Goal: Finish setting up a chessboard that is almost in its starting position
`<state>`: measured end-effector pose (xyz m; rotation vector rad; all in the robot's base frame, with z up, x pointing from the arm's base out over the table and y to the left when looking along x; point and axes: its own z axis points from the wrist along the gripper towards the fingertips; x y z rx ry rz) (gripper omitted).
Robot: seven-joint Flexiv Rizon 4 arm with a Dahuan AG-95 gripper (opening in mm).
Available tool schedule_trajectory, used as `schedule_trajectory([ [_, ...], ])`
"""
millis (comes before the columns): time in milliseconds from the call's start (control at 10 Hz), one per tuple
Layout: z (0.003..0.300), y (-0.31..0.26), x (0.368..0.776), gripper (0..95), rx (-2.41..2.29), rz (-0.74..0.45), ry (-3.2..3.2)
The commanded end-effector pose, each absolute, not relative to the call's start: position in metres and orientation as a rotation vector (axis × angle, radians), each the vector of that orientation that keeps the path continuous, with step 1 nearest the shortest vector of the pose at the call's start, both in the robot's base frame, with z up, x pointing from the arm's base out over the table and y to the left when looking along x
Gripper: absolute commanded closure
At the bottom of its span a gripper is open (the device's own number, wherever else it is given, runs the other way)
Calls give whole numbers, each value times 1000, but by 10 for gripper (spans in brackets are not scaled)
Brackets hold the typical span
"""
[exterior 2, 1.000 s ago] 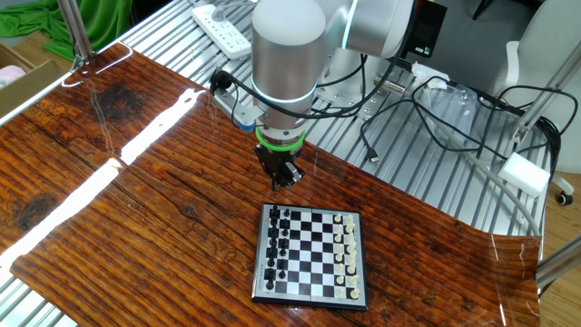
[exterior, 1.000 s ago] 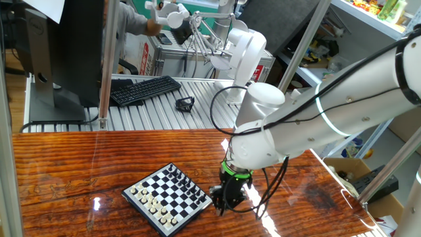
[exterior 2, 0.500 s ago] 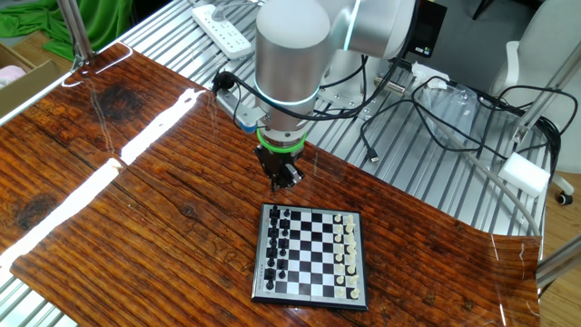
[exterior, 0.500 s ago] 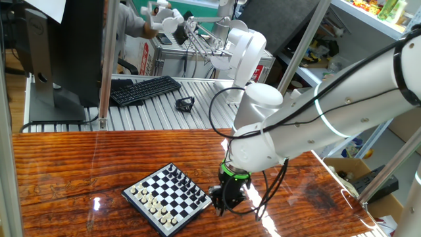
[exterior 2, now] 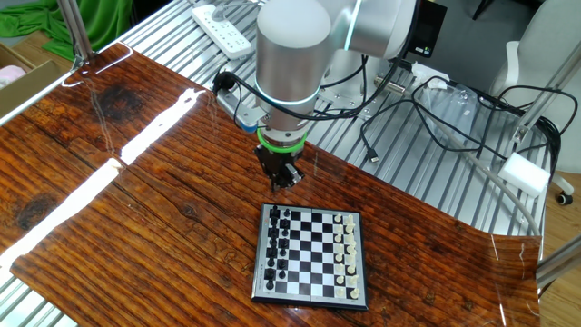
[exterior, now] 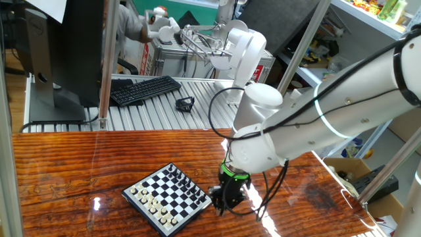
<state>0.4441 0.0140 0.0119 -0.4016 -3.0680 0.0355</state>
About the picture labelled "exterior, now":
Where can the black computer keyboard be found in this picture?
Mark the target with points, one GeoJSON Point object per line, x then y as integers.
{"type": "Point", "coordinates": [144, 89]}

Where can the black chess bishop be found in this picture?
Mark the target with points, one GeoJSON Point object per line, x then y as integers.
{"type": "Point", "coordinates": [180, 176]}
{"type": "Point", "coordinates": [194, 189]}

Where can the colourful plastic bag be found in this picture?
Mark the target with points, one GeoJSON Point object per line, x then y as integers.
{"type": "Point", "coordinates": [352, 148]}

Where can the black office chair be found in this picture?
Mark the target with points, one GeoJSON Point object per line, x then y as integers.
{"type": "Point", "coordinates": [130, 67]}

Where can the aluminium equipment case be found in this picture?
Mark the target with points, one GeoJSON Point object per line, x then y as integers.
{"type": "Point", "coordinates": [171, 62]}

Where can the dark grey board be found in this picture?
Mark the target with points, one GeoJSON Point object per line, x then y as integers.
{"type": "Point", "coordinates": [279, 19]}

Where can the white chess rook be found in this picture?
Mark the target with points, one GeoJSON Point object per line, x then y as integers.
{"type": "Point", "coordinates": [169, 224]}
{"type": "Point", "coordinates": [133, 190]}

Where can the grey robot column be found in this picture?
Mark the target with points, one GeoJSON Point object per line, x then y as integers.
{"type": "Point", "coordinates": [225, 10]}

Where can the black chess knight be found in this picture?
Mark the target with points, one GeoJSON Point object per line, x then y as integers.
{"type": "Point", "coordinates": [199, 194]}
{"type": "Point", "coordinates": [175, 172]}

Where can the wood grain table mat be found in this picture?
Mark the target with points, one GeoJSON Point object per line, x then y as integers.
{"type": "Point", "coordinates": [82, 158]}

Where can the black folding phone stand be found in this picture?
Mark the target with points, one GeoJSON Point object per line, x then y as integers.
{"type": "Point", "coordinates": [179, 105]}

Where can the white haptic teleoperation device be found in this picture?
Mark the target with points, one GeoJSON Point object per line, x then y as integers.
{"type": "Point", "coordinates": [246, 49]}

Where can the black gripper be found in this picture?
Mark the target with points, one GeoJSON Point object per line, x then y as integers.
{"type": "Point", "coordinates": [235, 191]}

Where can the black Dell monitor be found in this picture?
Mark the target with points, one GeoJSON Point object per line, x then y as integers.
{"type": "Point", "coordinates": [75, 49]}

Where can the person in grey shirt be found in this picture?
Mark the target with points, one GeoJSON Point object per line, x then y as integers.
{"type": "Point", "coordinates": [130, 26]}

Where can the white paper sheet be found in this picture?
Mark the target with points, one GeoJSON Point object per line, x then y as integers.
{"type": "Point", "coordinates": [49, 8]}

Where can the white chess king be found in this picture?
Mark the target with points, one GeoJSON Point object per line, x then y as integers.
{"type": "Point", "coordinates": [153, 210]}

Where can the black chess queen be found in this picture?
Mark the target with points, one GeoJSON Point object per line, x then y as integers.
{"type": "Point", "coordinates": [185, 180]}

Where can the white chess queen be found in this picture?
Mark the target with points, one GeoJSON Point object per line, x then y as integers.
{"type": "Point", "coordinates": [148, 205]}

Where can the black chess king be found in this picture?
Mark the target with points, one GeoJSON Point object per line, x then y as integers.
{"type": "Point", "coordinates": [189, 185]}

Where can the white box red print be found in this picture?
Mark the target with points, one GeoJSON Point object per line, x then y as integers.
{"type": "Point", "coordinates": [144, 59]}

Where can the white chess knight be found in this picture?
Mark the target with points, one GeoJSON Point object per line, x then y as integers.
{"type": "Point", "coordinates": [137, 196]}
{"type": "Point", "coordinates": [163, 220]}

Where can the white red paper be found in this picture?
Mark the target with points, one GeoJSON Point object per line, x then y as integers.
{"type": "Point", "coordinates": [386, 224]}

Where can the brown cardboard box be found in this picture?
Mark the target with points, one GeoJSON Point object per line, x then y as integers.
{"type": "Point", "coordinates": [385, 207]}

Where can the white chess bishop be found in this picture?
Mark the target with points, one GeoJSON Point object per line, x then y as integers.
{"type": "Point", "coordinates": [143, 200]}
{"type": "Point", "coordinates": [158, 215]}

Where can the black white magnetic chessboard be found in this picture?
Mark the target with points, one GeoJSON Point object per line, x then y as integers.
{"type": "Point", "coordinates": [167, 197]}

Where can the yellow black tool pile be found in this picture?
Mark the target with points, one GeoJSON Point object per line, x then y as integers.
{"type": "Point", "coordinates": [324, 46]}

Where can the colourful toy pile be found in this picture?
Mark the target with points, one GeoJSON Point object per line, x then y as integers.
{"type": "Point", "coordinates": [365, 5]}

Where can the clear plastic bag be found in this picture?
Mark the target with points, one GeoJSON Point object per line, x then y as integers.
{"type": "Point", "coordinates": [338, 62]}

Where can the black electronic device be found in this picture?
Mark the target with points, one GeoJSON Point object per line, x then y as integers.
{"type": "Point", "coordinates": [363, 182]}

